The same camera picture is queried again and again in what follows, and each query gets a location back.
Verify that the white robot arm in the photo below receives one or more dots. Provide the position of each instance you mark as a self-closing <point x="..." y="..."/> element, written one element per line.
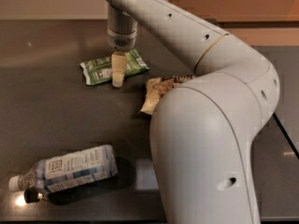
<point x="202" y="130"/>

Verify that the green jalapeno chip bag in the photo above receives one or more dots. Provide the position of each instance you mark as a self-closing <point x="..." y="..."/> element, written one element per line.
<point x="99" y="71"/>

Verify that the grey side table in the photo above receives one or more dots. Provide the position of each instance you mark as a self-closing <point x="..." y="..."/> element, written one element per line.
<point x="286" y="61"/>

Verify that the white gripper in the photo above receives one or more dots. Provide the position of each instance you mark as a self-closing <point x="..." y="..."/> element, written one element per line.
<point x="121" y="41"/>

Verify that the blue label plastic water bottle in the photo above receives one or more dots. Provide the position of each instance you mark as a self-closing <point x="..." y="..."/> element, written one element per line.
<point x="67" y="171"/>

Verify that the brown and cream chip bag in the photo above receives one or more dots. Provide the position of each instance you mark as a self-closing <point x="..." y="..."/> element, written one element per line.
<point x="157" y="88"/>

